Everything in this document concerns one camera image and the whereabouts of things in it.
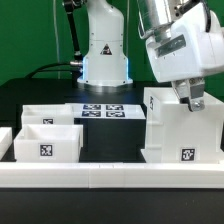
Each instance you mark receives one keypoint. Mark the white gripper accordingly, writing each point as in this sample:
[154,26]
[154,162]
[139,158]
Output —
[191,52]

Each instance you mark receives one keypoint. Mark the white drawer cabinet box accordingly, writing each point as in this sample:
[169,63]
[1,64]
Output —
[174,134]

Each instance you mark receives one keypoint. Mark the white drawer with knob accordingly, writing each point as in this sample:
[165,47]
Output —
[37,143]

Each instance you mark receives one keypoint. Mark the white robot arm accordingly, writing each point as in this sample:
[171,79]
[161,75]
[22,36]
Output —
[105,66]

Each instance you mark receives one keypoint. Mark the rear white drawer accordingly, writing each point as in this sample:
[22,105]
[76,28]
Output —
[53,114]

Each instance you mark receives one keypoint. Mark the white marker sheet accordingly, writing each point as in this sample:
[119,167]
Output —
[107,111]

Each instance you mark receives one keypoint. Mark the white left fence block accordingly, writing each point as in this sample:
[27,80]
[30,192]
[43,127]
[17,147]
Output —
[5,140]

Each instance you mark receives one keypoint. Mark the white front fence rail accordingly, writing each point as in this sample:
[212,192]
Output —
[116,175]

